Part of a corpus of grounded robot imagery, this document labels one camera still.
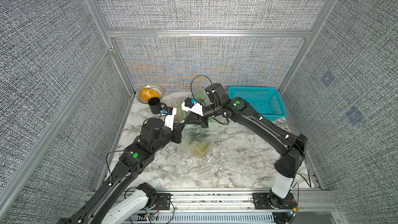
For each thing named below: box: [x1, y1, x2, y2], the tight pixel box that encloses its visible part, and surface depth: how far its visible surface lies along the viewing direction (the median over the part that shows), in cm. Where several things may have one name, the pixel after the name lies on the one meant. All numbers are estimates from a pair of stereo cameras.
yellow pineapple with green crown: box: [189, 133, 210, 158], surface depth 80 cm
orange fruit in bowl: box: [139, 88, 161, 102], surface depth 112 cm
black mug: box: [148, 97, 167, 115], surface depth 108 cm
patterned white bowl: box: [136, 84, 165, 105], surface depth 116 cm
